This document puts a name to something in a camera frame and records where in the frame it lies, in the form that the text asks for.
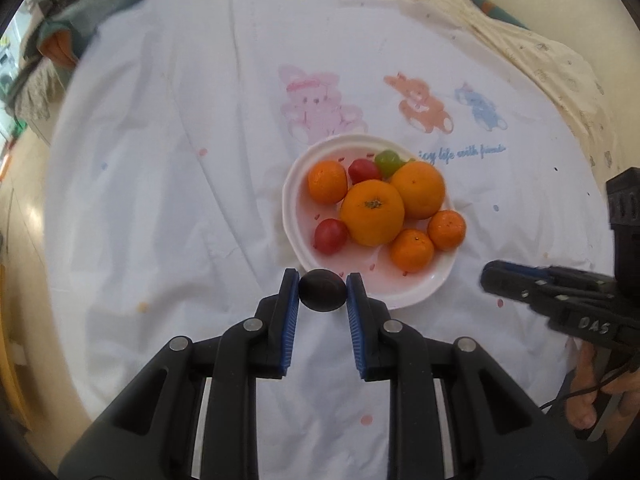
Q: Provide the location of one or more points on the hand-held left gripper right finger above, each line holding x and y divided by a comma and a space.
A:
356, 325

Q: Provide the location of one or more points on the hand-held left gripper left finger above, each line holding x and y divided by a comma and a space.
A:
290, 320

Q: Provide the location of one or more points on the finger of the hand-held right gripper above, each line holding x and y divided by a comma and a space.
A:
515, 290
530, 270

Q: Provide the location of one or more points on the dark purple tomato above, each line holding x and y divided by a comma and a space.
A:
322, 290

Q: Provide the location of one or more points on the white plate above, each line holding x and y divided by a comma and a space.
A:
350, 264

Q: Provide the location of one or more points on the small mandarin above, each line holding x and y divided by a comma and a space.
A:
411, 250
327, 181
446, 230

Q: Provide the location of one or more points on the red cherry tomato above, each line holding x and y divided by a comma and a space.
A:
364, 170
330, 235

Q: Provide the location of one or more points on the large orange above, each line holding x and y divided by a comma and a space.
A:
419, 190
372, 212

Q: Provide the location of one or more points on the green tomato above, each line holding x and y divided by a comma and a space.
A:
387, 161

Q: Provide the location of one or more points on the person's right hand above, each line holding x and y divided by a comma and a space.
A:
582, 385

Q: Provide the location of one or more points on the white bear printed bedsheet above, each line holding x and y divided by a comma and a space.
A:
175, 185

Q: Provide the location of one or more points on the beige dotted quilt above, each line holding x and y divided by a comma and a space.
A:
550, 70

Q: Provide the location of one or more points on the teal cushion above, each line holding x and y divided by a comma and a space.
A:
475, 0

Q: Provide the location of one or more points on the brown patterned garment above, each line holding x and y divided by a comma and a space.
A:
40, 90

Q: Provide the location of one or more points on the teal orange blanket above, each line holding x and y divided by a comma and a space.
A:
65, 35

